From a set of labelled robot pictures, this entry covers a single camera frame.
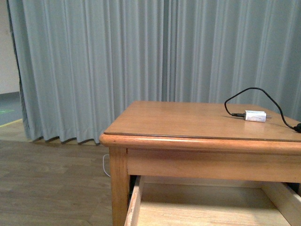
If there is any wooden drawer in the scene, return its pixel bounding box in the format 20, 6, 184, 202
125, 176, 301, 226

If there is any wooden nightstand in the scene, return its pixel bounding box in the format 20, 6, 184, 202
100, 101, 301, 226

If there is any grey-blue curtain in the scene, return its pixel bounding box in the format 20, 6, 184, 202
7, 0, 301, 142

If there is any white charger adapter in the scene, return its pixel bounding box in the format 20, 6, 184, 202
244, 110, 271, 122

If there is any white floor cable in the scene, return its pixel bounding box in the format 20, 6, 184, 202
102, 154, 111, 177

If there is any black usb cable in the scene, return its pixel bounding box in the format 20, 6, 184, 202
224, 87, 301, 133

